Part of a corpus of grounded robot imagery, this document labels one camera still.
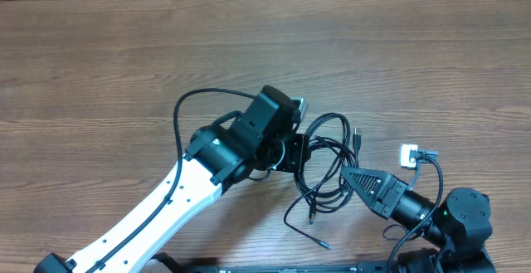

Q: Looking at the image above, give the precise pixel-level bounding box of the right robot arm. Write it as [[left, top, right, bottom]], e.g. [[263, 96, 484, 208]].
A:
[[341, 167, 495, 273]]

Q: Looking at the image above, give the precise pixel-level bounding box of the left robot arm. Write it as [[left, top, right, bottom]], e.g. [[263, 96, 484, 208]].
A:
[[35, 85, 310, 273]]

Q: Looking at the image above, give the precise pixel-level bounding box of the thin black cable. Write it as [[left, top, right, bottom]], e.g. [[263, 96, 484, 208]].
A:
[[283, 135, 358, 251]]

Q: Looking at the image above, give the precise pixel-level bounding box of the black USB-A cable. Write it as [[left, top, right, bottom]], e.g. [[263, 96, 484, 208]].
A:
[[293, 112, 363, 226]]

